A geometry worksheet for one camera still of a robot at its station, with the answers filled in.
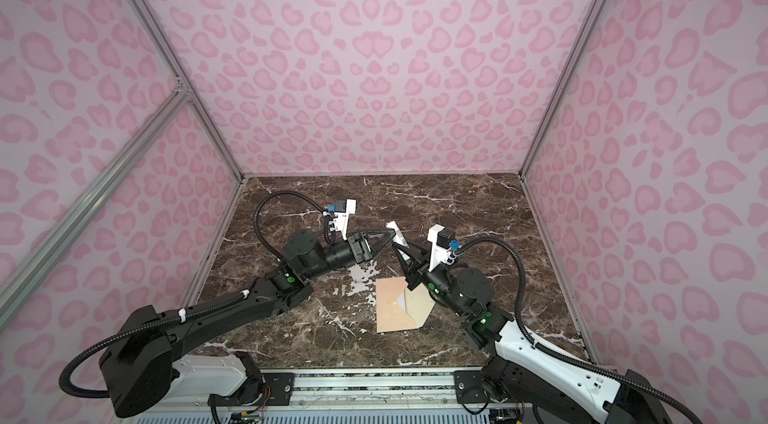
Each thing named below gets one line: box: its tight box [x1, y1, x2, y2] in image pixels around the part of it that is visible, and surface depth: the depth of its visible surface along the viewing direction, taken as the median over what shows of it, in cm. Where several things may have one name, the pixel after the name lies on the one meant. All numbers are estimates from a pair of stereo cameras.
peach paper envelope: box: [375, 277, 436, 333], surface depth 88 cm
